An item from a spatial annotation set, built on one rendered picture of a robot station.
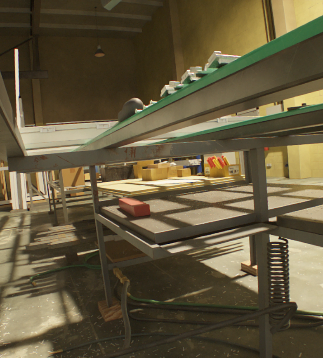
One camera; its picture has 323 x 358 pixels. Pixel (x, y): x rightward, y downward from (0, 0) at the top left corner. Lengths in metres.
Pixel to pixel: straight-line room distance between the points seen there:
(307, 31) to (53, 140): 0.91
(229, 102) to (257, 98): 0.03
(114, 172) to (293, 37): 2.84
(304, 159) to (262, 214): 7.21
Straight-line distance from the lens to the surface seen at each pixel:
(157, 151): 0.78
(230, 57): 0.30
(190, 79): 0.34
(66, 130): 1.05
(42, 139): 1.04
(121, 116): 0.61
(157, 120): 0.42
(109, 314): 1.64
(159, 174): 2.27
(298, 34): 0.23
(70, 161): 0.73
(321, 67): 0.21
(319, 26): 0.22
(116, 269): 1.59
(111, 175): 3.00
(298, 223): 0.88
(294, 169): 8.18
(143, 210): 1.09
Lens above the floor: 0.78
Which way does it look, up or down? 5 degrees down
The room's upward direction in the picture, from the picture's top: 6 degrees counter-clockwise
